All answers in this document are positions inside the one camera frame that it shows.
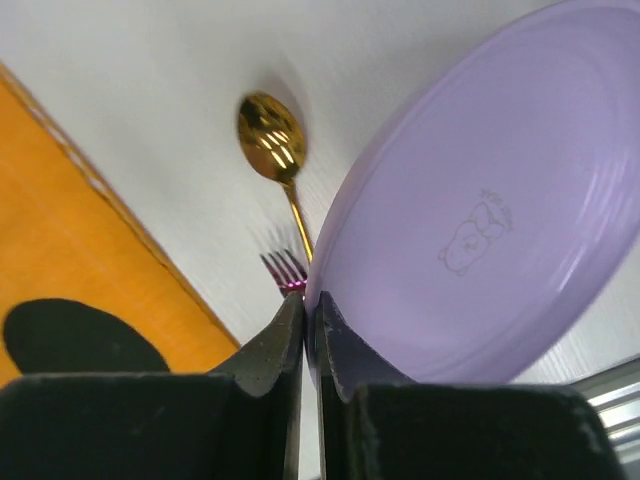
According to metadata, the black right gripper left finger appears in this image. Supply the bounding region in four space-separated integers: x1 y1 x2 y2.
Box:
1 294 305 479

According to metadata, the aluminium mounting rail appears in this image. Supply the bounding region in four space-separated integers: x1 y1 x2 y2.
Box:
572 356 639 467

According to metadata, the orange Mickey Mouse placemat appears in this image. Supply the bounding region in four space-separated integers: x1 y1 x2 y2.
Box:
1 69 238 382

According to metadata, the iridescent purple fork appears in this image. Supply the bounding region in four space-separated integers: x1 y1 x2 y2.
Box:
260 249 308 297

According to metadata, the purple plastic plate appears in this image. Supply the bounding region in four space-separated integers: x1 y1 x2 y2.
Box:
305 1 639 383

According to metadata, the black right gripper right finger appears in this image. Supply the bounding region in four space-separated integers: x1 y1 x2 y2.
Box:
312 293 625 479

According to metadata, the gold spoon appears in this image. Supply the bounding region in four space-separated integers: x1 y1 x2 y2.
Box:
236 91 313 263

